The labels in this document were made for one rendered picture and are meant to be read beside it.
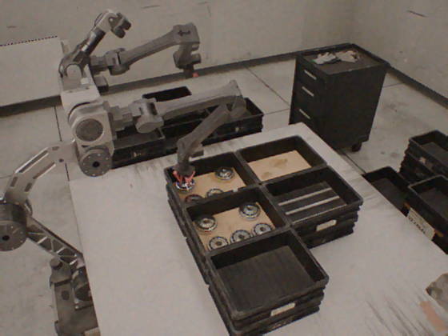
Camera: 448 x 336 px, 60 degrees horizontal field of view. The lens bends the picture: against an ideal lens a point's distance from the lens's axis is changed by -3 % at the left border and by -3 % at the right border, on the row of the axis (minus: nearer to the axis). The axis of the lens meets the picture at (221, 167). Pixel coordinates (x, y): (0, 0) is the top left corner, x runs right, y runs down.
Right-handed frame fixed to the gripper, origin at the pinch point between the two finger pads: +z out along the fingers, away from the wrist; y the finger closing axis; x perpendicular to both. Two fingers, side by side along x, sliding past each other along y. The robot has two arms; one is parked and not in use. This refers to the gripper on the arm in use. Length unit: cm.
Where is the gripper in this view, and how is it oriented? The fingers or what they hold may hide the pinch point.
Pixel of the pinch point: (185, 182)
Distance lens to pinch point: 202.9
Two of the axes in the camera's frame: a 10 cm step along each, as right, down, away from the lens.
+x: -4.7, 5.6, -6.9
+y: -8.8, -3.0, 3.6
